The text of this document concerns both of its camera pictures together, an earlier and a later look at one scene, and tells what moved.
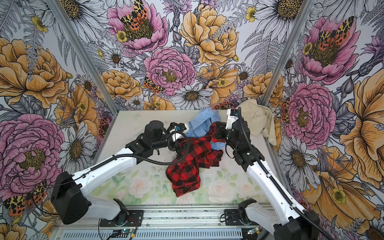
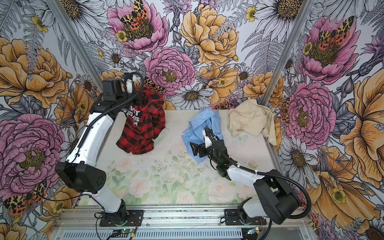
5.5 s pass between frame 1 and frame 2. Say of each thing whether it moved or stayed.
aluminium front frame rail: stayed
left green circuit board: stayed
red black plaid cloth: moved
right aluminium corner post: stayed
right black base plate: stayed
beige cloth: stayed
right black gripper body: moved
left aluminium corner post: stayed
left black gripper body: moved
